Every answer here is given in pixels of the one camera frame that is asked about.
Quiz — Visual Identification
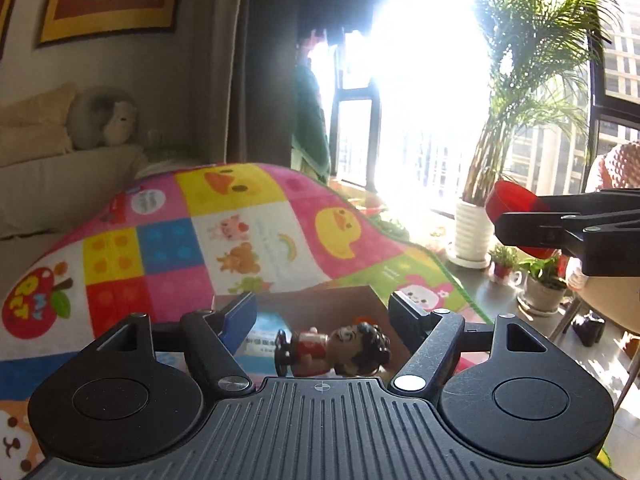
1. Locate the beige pillow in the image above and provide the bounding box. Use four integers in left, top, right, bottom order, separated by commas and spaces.
0, 122, 75, 168
0, 82, 78, 132

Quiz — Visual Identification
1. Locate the colourful printed blanket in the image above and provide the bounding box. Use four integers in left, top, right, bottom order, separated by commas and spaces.
0, 162, 493, 480

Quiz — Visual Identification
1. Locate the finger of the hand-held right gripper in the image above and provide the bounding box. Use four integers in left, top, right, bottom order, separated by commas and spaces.
494, 212, 640, 278
536, 189, 640, 215

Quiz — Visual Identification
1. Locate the green hanging cloth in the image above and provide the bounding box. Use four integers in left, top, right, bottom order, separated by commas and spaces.
291, 62, 332, 186

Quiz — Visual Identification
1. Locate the beige side table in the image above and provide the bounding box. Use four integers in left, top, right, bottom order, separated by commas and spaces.
550, 255, 640, 343

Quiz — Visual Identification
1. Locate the small potted plant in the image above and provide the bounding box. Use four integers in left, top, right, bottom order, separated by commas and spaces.
517, 254, 572, 317
489, 244, 522, 284

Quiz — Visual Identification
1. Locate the beige sofa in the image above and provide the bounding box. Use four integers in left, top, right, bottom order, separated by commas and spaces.
0, 144, 151, 273

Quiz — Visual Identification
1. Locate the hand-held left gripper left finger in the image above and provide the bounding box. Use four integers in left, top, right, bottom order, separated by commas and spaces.
95, 291, 258, 395

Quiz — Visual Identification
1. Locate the pink textured chair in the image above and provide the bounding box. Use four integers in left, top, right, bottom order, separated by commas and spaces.
585, 142, 640, 197

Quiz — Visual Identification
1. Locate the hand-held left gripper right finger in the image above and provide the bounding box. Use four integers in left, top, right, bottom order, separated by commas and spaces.
388, 291, 551, 393

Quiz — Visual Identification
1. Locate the grey curtain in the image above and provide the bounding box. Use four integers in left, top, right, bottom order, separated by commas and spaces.
227, 0, 302, 170

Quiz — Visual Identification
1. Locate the black window frame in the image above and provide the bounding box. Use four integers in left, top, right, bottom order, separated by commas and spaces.
327, 0, 640, 221

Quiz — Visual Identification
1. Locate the red plastic cup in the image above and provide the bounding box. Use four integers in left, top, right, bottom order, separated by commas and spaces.
485, 180, 563, 261

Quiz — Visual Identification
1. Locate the black haired toy figurine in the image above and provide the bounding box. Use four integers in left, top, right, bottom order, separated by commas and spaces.
274, 322, 392, 378

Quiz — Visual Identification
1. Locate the grey neck pillow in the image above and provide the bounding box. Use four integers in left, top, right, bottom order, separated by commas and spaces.
67, 86, 138, 151

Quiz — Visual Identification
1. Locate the blue white tissue packet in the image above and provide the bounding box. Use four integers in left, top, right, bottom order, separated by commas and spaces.
249, 310, 292, 357

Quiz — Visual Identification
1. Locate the potted palm plant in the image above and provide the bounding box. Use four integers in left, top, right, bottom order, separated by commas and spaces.
447, 0, 621, 269

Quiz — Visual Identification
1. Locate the pink cardboard box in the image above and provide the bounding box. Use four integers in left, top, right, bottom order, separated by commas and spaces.
210, 284, 416, 378

